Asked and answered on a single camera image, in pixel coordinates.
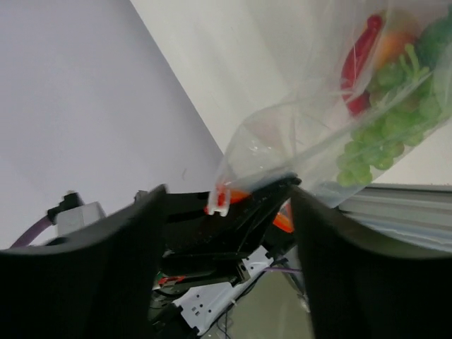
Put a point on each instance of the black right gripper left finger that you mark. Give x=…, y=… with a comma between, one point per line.
x=92, y=283

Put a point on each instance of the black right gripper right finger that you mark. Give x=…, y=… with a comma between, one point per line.
x=363, y=284

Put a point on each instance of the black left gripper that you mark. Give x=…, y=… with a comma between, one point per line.
x=203, y=249

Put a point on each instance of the green grape bunch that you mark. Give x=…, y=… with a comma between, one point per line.
x=401, y=94

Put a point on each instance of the red chili pepper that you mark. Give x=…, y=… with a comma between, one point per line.
x=354, y=63

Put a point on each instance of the clear zip bag orange zipper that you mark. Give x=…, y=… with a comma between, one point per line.
x=305, y=133

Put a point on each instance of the orange red mango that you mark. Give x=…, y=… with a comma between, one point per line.
x=390, y=46

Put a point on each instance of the green chili pepper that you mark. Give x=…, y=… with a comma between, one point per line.
x=433, y=40

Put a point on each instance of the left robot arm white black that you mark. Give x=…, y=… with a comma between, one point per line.
x=177, y=313

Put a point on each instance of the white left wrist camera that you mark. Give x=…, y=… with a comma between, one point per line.
x=71, y=214

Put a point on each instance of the aluminium mounting rail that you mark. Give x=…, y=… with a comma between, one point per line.
x=417, y=214

